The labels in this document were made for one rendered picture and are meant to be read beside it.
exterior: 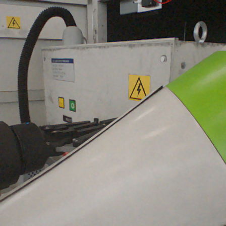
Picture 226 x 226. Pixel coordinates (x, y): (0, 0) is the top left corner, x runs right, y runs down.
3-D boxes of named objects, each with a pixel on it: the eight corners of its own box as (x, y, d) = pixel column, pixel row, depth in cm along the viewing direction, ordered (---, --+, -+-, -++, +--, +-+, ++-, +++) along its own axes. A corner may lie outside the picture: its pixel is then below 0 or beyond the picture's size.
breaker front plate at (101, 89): (157, 284, 50) (169, 42, 39) (47, 189, 85) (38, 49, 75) (161, 280, 51) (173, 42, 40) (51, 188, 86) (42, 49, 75)
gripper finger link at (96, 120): (48, 153, 40) (44, 151, 41) (100, 138, 48) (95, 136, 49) (46, 129, 39) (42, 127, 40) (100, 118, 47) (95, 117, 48)
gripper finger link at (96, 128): (49, 130, 39) (53, 132, 37) (104, 119, 46) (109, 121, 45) (50, 154, 39) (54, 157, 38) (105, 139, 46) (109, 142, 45)
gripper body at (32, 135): (4, 165, 39) (56, 151, 45) (24, 185, 33) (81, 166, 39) (-1, 120, 38) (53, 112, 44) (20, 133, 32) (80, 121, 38)
